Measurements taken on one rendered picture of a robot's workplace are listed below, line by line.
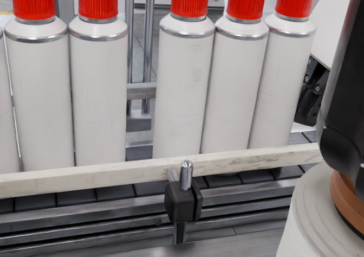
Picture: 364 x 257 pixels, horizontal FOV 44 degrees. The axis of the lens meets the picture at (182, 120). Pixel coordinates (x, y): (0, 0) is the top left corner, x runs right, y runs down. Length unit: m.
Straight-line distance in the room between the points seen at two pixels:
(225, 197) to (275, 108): 0.11
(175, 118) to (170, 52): 0.07
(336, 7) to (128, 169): 0.27
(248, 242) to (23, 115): 0.23
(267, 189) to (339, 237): 0.32
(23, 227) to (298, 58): 0.30
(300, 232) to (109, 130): 0.28
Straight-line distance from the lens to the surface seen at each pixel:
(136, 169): 0.44
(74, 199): 0.46
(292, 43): 0.45
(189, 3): 0.41
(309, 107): 0.51
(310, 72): 0.52
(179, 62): 0.42
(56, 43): 0.39
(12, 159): 0.45
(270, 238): 0.44
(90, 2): 0.39
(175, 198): 0.40
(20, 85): 0.41
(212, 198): 0.47
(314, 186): 0.20
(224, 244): 0.42
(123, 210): 0.45
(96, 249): 0.48
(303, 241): 0.18
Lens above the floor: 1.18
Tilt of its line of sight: 31 degrees down
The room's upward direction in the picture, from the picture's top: 5 degrees clockwise
